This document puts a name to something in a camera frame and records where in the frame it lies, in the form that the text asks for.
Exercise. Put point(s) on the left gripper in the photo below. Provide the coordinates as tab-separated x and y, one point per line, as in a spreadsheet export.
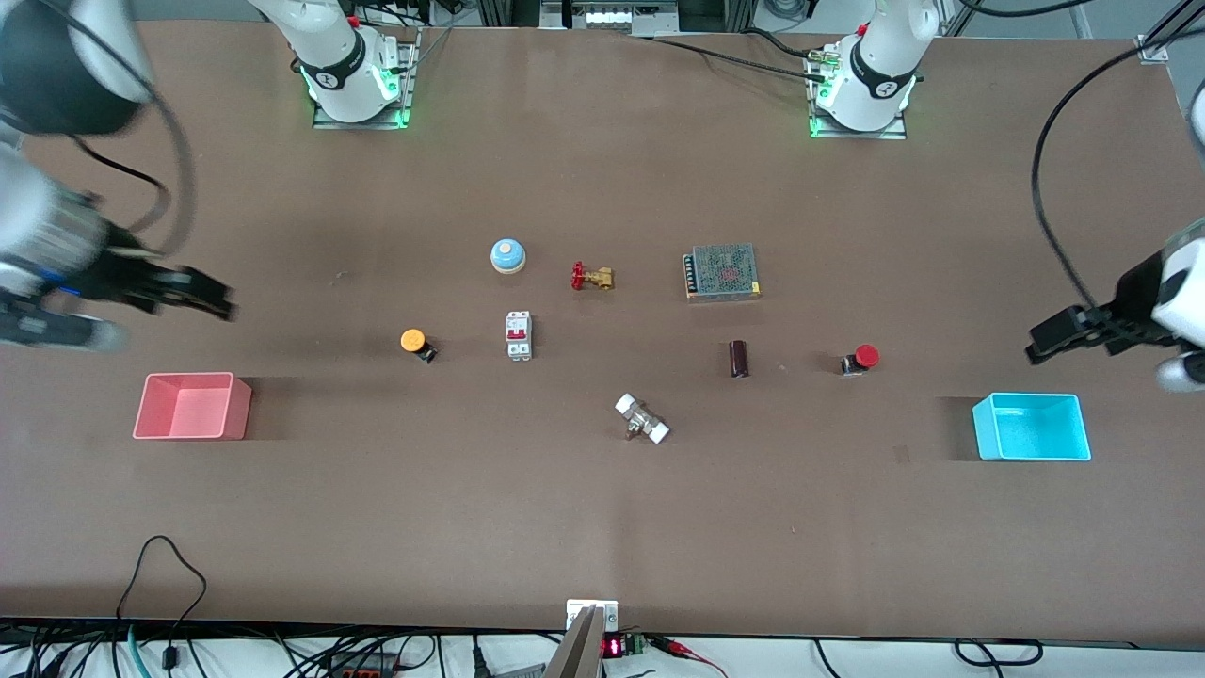
1132	299

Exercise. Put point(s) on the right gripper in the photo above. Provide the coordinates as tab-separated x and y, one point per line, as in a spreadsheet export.
115	272

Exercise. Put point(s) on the red push button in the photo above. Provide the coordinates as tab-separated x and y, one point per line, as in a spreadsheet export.
866	356

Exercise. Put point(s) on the yellow push button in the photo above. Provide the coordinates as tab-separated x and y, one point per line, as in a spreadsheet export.
412	340

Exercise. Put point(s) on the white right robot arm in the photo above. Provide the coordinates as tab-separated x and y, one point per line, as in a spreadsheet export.
329	47

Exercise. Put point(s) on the cyan plastic bin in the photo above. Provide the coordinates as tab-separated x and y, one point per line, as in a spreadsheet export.
1031	428

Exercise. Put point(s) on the pink plastic bin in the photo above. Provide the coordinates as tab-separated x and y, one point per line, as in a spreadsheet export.
193	410

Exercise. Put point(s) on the blue dome call bell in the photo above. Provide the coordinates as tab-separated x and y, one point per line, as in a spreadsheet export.
507	254

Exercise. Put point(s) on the dark brown cylindrical capacitor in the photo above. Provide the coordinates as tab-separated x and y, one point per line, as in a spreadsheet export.
739	360

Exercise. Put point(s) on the metal mesh power supply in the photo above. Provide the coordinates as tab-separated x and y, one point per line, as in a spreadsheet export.
725	273

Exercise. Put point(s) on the orange power strip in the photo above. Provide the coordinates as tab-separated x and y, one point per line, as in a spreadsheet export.
362	672

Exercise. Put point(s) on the red clip lead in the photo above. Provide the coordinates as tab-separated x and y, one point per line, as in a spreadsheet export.
678	648

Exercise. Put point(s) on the grey metal bar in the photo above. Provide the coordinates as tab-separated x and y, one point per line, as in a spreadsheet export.
576	654

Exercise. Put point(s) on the green terminal block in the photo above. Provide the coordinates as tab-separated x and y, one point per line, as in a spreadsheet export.
634	644

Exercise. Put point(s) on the red digit display module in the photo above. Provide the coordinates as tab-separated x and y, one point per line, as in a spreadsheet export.
612	647

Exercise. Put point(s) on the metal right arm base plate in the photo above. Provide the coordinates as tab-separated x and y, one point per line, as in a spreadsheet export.
377	122

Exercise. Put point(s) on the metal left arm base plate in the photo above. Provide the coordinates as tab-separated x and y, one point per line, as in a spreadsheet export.
885	135

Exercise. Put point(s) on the metal table corner bracket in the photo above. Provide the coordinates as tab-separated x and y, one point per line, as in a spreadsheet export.
1154	49

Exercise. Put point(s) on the white circuit breaker red switch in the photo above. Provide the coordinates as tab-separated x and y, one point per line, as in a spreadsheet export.
519	344

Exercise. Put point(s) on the white table edge bracket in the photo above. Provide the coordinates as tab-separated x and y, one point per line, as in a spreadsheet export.
576	610

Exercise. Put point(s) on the aluminium frame equipment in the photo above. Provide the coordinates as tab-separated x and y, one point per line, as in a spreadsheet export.
612	17

